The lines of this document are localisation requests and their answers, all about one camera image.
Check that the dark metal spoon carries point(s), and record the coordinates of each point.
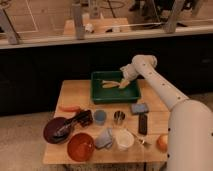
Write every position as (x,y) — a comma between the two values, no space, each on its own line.
(66,128)

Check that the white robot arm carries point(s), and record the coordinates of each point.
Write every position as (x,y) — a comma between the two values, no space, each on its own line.
(190,125)

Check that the blue grey cloth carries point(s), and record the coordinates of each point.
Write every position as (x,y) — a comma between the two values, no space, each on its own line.
(105,139)

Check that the blue sponge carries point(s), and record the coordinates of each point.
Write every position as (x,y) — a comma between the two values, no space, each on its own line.
(139,108)

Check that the black brush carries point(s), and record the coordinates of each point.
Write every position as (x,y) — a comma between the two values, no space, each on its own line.
(84,118)

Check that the metal fork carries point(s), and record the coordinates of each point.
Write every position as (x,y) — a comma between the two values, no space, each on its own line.
(139,139)

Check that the wooden table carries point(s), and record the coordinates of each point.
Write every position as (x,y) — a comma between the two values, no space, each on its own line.
(77,93)

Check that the yellow banana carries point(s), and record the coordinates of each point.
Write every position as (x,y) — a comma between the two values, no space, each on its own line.
(109,84)

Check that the black remote bar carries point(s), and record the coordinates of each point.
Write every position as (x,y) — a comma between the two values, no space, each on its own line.
(143,125)

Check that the orange apple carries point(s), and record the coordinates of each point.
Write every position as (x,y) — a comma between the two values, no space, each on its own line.
(162,142)

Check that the small metal cup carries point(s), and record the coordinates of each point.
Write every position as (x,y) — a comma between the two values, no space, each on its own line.
(119,116)

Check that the green plastic bin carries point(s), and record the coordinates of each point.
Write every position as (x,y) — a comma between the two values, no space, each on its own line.
(100,95)

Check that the white plastic cup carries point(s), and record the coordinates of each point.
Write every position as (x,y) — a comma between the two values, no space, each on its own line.
(124,139)

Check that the blue plastic cup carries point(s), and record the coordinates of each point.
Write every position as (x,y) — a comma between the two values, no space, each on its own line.
(99,117)

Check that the red bowl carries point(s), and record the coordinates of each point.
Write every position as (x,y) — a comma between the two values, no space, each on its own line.
(80,148)

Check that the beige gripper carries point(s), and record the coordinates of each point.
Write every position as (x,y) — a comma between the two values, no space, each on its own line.
(124,83)

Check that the orange carrot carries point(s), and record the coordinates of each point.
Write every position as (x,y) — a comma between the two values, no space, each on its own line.
(70,109)

